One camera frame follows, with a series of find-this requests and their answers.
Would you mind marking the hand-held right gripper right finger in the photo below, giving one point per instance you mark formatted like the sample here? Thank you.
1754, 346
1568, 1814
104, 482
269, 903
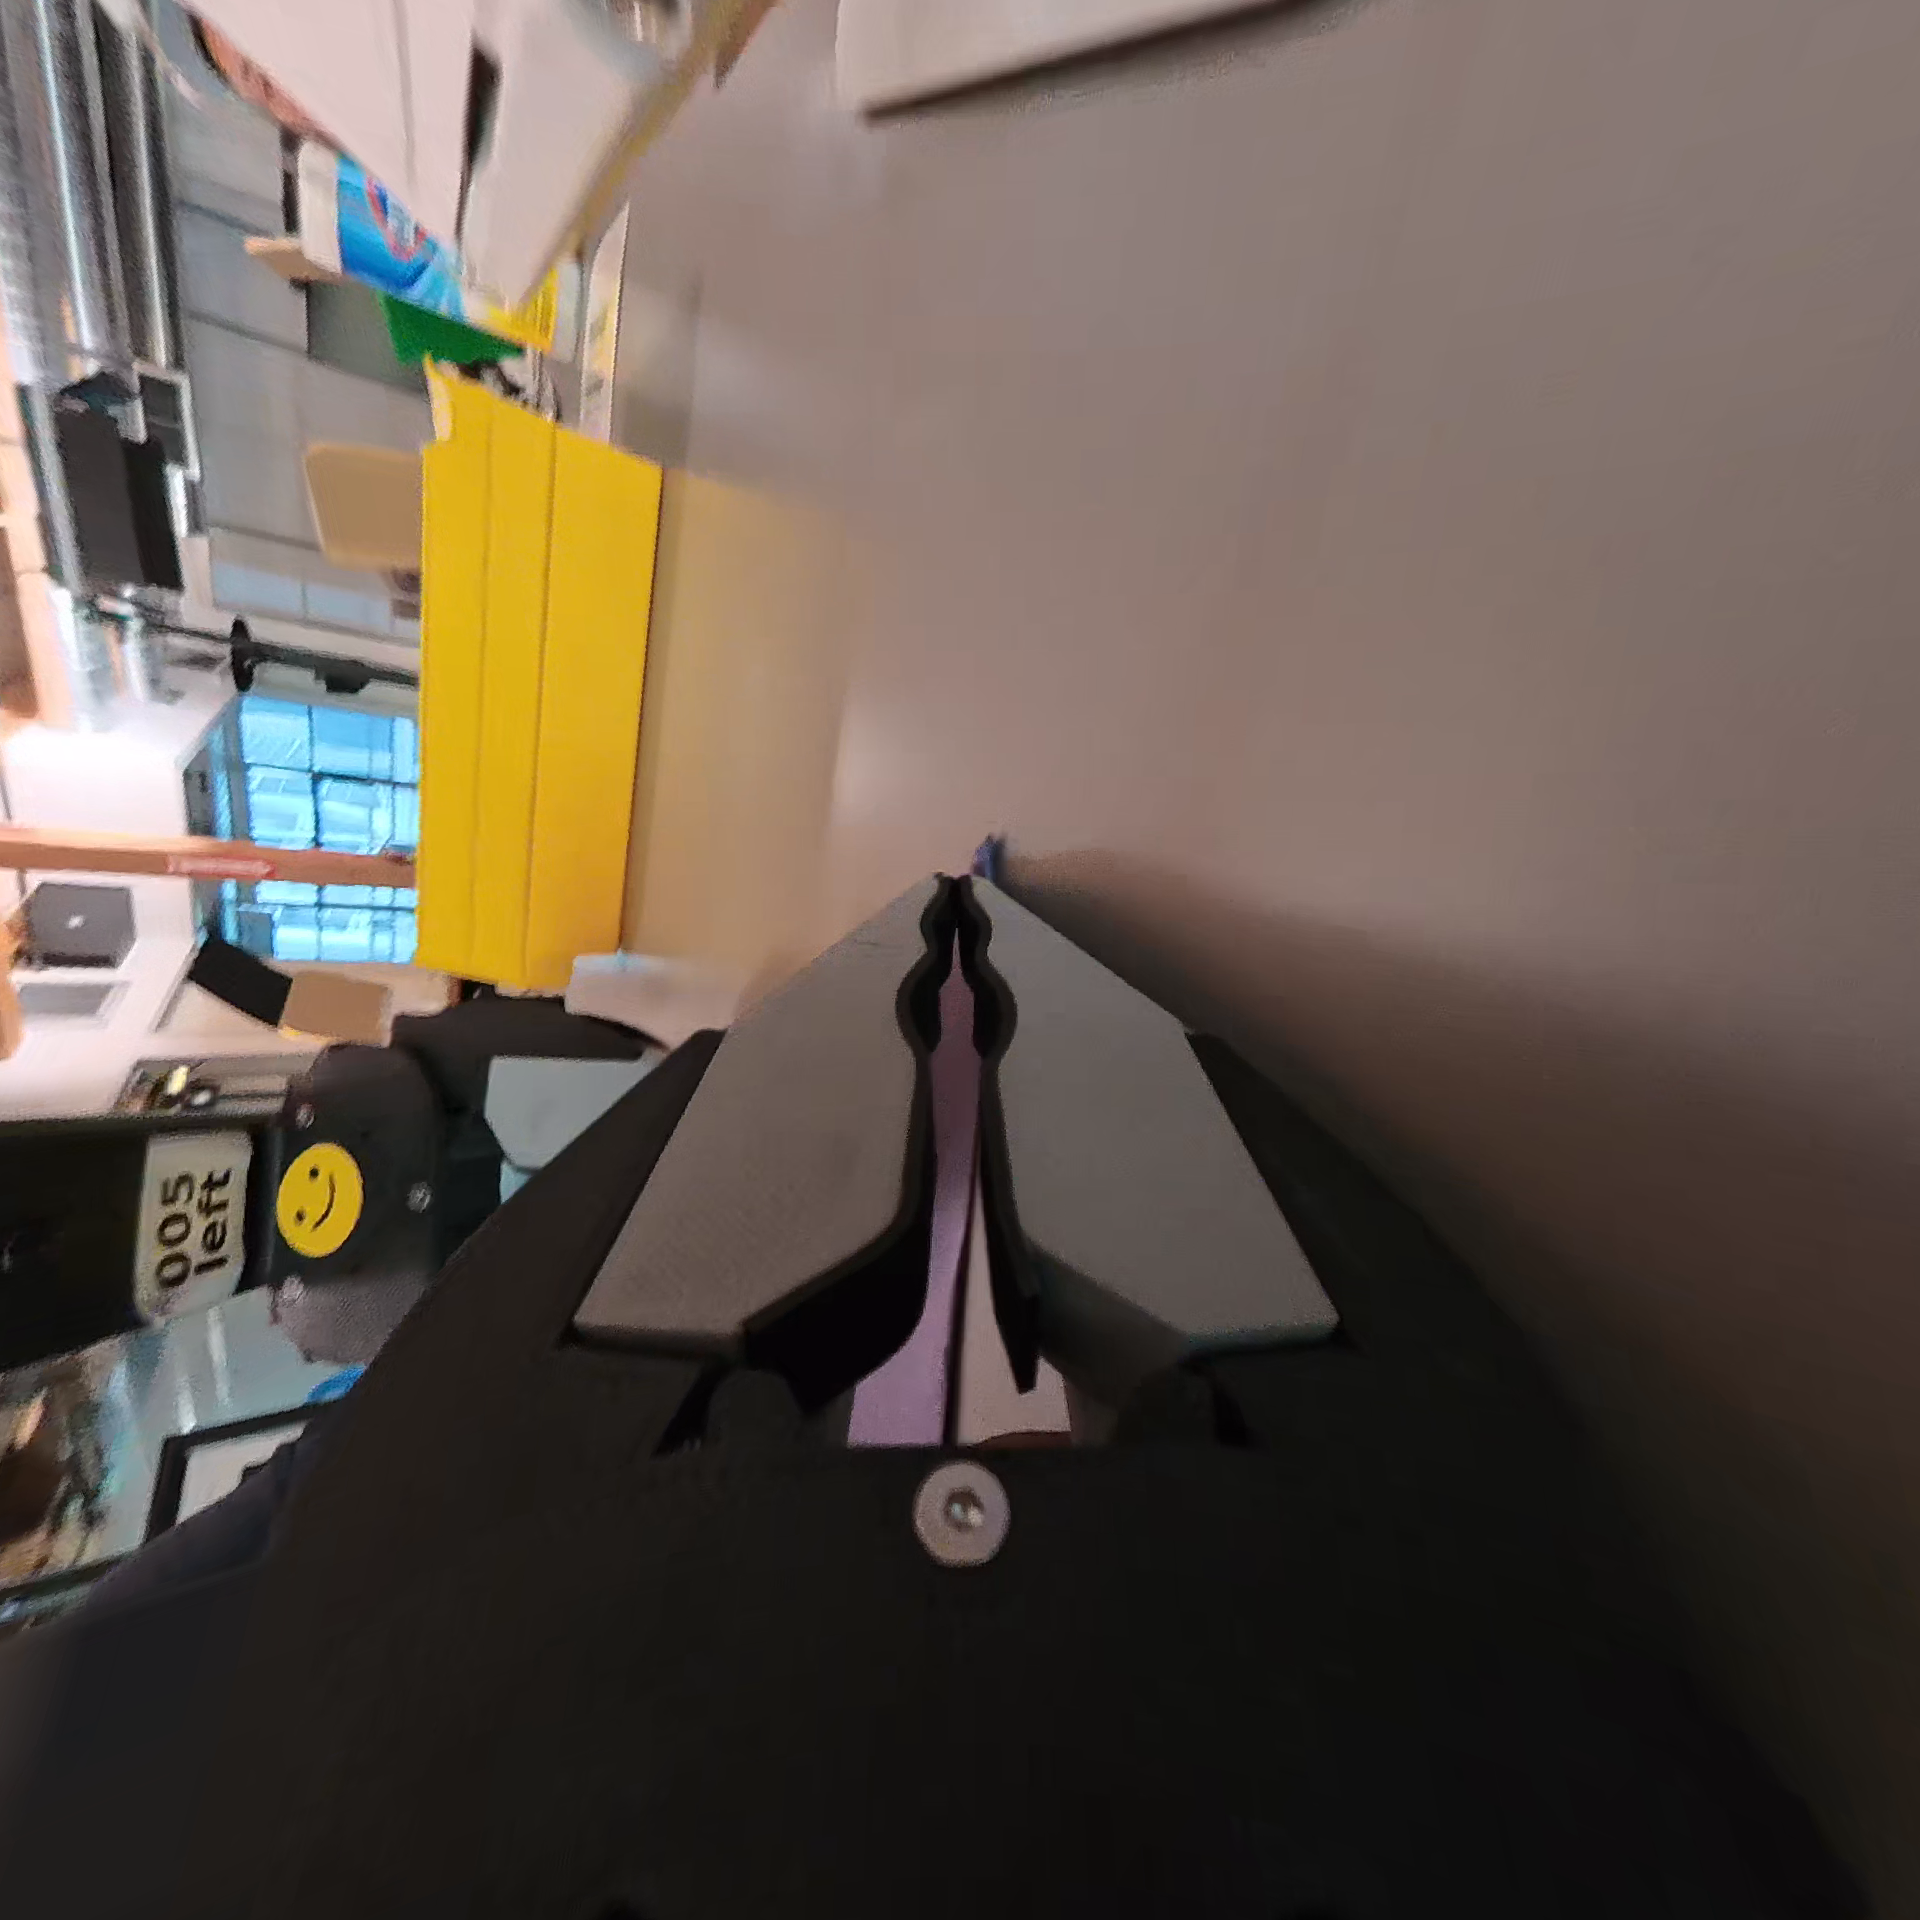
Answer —
1140, 1171

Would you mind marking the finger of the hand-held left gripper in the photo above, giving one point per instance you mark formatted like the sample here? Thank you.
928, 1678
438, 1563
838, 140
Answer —
563, 1103

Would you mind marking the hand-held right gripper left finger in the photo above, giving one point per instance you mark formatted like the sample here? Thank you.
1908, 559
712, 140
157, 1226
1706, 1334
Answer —
780, 1171

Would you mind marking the purple origami paper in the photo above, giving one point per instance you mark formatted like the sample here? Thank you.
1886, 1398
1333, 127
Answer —
952, 1200

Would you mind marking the small black box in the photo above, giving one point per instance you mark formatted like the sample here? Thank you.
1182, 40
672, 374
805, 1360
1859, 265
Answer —
75, 922

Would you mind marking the window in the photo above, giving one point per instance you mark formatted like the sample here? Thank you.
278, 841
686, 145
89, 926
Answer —
323, 825

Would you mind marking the wooden beam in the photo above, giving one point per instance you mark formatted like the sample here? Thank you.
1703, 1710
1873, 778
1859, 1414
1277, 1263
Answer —
151, 852

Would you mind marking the yellow box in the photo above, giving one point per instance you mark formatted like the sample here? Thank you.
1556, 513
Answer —
540, 675

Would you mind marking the black stand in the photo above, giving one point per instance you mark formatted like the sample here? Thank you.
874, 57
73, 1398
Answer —
241, 653

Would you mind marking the tan chair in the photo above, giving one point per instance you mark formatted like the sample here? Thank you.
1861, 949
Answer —
360, 503

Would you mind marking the green board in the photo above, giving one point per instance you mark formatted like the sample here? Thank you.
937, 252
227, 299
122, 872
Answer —
443, 326

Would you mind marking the blue labelled container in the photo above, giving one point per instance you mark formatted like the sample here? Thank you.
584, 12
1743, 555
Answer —
383, 224

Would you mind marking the cardboard box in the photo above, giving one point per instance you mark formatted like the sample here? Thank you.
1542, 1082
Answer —
524, 105

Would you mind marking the white flat device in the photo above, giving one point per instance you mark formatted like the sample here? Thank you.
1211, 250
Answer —
1050, 45

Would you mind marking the black picture frame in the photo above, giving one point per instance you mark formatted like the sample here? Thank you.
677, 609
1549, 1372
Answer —
225, 1478

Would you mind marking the silver ventilation duct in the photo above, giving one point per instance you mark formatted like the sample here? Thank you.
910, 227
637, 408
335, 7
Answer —
82, 181

